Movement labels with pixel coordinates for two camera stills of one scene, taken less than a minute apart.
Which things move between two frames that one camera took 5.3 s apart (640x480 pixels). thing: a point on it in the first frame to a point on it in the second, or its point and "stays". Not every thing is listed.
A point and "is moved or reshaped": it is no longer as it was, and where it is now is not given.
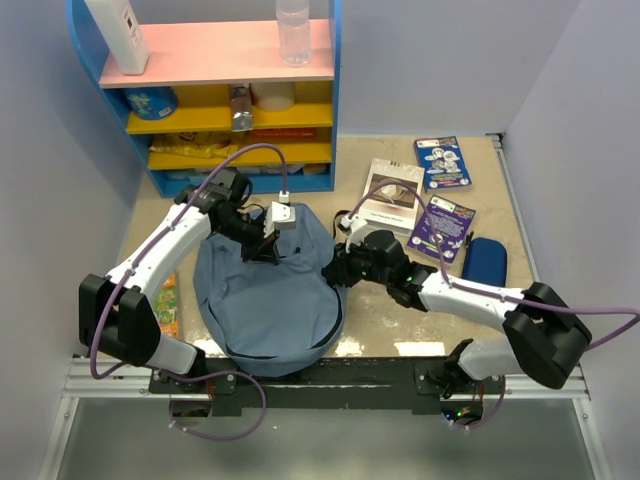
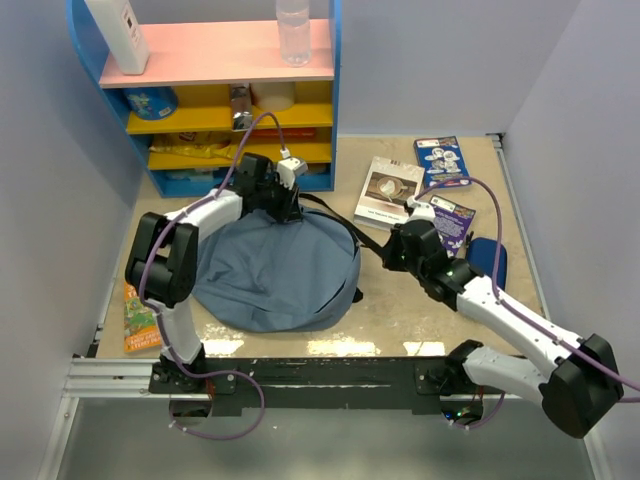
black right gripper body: [356, 266] to [396, 259]
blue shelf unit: [215, 94] stays
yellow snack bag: [212, 145] stays
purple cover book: [451, 221] stays
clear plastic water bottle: [293, 17] stays
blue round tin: [151, 103] stays
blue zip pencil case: [485, 260] stays
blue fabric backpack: [276, 317] is moved or reshaped
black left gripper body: [250, 234] to [276, 199]
